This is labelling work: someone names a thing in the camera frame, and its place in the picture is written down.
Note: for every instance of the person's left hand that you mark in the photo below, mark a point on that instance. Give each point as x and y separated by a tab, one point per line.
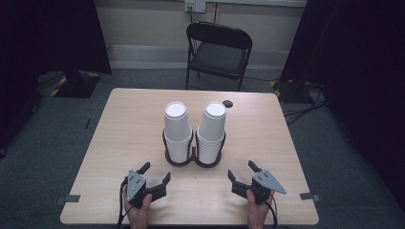
138	214

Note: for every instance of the black double cup holder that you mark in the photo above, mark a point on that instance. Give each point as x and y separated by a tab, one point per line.
193	159

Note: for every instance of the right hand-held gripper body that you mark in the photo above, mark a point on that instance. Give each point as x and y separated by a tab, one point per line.
262	186

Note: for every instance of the stack of white paper cups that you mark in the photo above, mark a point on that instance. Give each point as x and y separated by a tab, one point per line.
176	133
211	133

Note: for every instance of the black folding chair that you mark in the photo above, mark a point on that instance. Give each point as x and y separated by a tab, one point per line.
219	57

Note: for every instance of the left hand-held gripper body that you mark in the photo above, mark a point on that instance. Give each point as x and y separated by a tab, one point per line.
136	186

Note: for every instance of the black curtain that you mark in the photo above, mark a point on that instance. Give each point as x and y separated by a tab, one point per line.
38	47
359	79

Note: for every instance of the black round table grommet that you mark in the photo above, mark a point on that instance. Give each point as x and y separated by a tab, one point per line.
227	103

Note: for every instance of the grey floor tape strip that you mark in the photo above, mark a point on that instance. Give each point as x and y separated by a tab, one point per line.
68	199
309	197

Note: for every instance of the black stand base striped tape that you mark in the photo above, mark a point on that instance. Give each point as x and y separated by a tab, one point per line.
78	84
288	90

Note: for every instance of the white wall socket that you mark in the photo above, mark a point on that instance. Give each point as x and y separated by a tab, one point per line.
195	5

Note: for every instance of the person's right hand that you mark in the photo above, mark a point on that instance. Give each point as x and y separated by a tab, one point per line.
256	213

